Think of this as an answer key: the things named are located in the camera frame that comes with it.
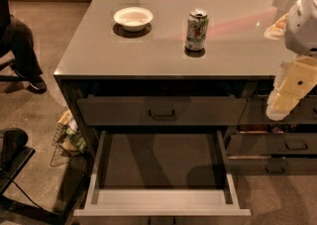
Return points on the black equipment base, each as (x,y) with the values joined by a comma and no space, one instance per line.
(47,195)

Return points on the right middle drawer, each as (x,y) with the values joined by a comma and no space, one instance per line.
(273,144)

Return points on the wire basket with snacks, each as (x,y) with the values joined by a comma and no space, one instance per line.
(68,141)

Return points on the black top drawer handle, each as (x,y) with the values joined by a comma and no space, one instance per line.
(162,115)

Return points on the grey kitchen counter cabinet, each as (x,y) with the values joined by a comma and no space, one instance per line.
(238,61)

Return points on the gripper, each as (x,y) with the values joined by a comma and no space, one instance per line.
(303,26)

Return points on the right top drawer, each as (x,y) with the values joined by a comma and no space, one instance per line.
(304,113)

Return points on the grey drawer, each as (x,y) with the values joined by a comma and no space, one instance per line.
(161,179)
(133,111)

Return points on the grey top drawer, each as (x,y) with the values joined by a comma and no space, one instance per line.
(133,111)

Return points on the white paper bowl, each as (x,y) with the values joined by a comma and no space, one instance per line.
(133,19)

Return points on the person's leg dark trousers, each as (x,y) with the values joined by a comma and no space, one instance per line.
(20,40)

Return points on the right bottom drawer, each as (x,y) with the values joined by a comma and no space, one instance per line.
(273,166)

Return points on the green white soda can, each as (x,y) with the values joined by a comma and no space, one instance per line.
(197,25)

